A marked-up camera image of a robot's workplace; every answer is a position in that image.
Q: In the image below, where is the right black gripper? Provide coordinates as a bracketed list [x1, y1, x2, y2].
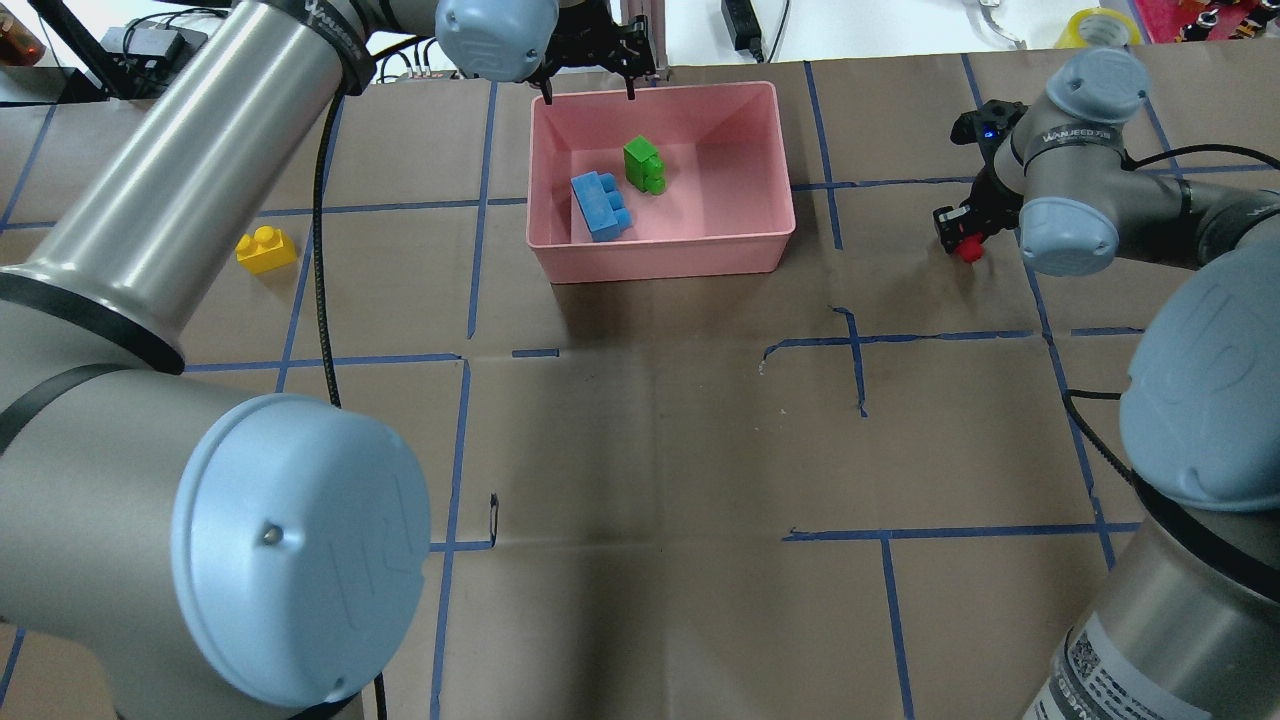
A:
[932, 100, 1027, 252]

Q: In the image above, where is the blue toy block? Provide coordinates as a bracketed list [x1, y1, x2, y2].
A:
[570, 170, 634, 243]

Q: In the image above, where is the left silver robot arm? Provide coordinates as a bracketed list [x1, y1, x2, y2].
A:
[3, 1, 653, 719]

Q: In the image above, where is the brown paper table cover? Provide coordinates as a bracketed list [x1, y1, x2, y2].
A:
[3, 42, 1277, 719]

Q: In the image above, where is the green toy block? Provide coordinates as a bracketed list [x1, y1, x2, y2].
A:
[622, 135, 667, 195]

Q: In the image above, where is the pink plastic box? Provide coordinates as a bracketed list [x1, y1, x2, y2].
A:
[526, 81, 796, 284]

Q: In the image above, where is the black power adapter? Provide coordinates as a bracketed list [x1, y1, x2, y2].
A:
[719, 0, 763, 61]

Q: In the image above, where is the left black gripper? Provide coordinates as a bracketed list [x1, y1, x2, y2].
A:
[540, 1, 657, 105]

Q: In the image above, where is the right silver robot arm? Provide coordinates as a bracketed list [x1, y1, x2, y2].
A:
[933, 47, 1279, 719]

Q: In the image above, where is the black usb hub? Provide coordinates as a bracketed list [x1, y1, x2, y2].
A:
[100, 22, 210, 77]

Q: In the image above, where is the red toy block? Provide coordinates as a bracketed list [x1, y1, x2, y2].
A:
[954, 234, 986, 264]

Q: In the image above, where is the yellow toy block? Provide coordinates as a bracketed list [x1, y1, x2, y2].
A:
[236, 225, 300, 275]

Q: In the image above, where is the yellow tape roll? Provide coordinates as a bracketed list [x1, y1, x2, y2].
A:
[1053, 6, 1142, 49]

